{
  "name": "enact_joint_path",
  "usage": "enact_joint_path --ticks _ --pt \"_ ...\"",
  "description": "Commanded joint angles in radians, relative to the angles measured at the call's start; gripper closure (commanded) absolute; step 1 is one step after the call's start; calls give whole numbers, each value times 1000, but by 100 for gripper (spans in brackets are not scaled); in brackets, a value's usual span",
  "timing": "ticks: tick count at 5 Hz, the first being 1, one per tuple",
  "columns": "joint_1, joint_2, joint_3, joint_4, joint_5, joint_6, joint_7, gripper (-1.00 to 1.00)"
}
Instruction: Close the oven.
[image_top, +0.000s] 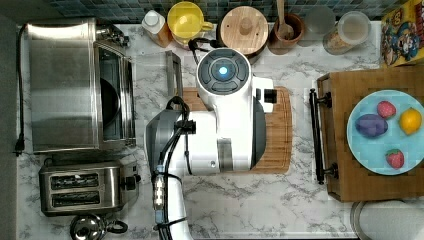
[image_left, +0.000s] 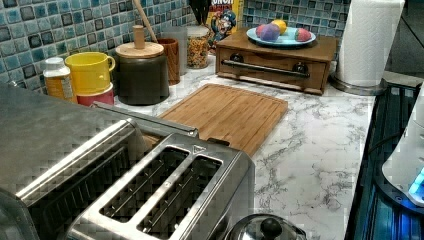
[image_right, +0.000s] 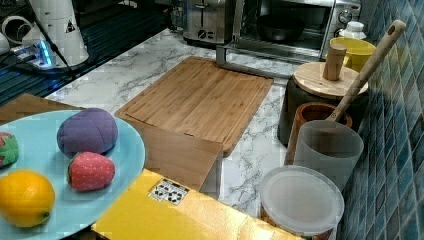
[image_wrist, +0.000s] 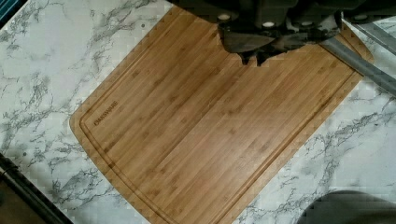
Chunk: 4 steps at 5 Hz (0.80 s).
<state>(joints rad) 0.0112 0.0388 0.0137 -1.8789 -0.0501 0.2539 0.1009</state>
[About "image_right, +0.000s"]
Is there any silver toaster oven door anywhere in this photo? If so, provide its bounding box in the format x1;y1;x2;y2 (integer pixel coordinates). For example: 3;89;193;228
216;42;320;79

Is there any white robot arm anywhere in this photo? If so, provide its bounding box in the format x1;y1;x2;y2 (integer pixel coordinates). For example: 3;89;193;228
23;0;89;70

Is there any silver toaster oven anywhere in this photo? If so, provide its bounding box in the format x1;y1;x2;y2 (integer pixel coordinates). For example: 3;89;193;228
231;0;361;62

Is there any black pan inside oven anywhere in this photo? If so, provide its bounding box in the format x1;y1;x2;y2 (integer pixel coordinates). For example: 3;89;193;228
257;15;305;42

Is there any bamboo cutting board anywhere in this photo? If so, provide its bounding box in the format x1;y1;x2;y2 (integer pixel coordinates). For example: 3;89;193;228
115;56;273;156

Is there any wooden drawer box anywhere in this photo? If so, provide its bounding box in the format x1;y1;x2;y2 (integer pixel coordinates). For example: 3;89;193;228
0;94;223;199

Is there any brown wooden utensil cup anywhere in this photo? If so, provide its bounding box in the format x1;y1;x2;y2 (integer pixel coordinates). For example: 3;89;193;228
284;102;353;165

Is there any silver two-slot toaster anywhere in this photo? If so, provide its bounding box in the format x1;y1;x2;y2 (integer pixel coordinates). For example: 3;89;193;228
183;0;236;44

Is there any yellow box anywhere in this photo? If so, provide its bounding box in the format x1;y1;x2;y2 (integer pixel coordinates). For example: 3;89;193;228
92;170;303;240

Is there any plastic container with clear lid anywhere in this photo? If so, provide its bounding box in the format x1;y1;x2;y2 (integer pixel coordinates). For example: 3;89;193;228
259;165;345;237

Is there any dark jar with wooden lid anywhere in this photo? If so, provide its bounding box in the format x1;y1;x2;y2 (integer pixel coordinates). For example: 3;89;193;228
277;61;358;146

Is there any purple plush fruit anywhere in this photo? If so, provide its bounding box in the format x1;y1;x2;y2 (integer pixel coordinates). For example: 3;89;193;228
57;108;118;157

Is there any frosted plastic cup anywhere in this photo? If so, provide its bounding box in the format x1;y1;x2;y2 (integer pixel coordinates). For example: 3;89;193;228
294;124;364;191

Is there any yellow mug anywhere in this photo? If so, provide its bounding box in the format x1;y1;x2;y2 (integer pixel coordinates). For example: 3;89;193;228
330;37;375;72

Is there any light blue plate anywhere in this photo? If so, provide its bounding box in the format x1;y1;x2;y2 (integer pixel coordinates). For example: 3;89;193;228
0;109;147;240

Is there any white-capped spice bottle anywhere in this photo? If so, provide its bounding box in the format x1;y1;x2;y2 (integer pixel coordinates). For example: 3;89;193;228
339;21;366;40

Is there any orange plush lemon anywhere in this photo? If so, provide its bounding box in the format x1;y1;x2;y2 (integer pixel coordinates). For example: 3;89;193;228
0;169;55;228

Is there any red green plush strawberry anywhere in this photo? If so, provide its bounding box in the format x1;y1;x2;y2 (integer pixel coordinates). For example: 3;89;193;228
0;132;19;167

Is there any wooden spoon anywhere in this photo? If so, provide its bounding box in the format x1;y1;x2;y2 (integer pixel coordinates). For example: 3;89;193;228
326;20;406;122

